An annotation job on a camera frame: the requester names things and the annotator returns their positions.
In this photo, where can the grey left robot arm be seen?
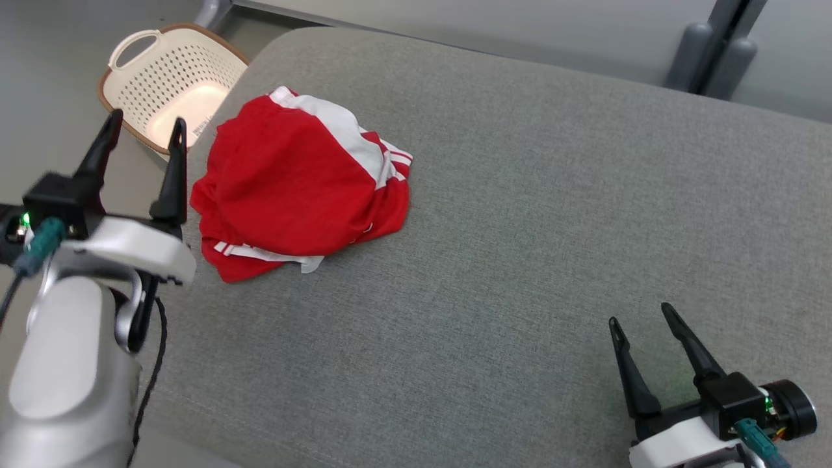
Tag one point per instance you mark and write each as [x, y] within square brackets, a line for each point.
[65, 364]

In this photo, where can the grey cylinder post foot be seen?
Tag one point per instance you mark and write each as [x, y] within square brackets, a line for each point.
[733, 68]
[690, 55]

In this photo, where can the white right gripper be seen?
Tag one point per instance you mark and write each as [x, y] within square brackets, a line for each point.
[676, 448]

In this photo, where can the grey metal frame leg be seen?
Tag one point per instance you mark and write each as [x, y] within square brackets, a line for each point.
[211, 13]

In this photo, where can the red white basketball jersey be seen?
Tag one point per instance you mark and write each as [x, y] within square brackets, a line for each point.
[286, 188]

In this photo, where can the grey partition post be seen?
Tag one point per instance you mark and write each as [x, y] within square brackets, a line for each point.
[723, 10]

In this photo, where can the cream perforated laundry basket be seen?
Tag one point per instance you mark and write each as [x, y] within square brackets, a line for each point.
[169, 84]

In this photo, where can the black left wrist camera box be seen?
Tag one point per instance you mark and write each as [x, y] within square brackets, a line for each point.
[62, 198]

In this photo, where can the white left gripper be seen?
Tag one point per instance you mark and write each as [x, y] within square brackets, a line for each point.
[143, 250]

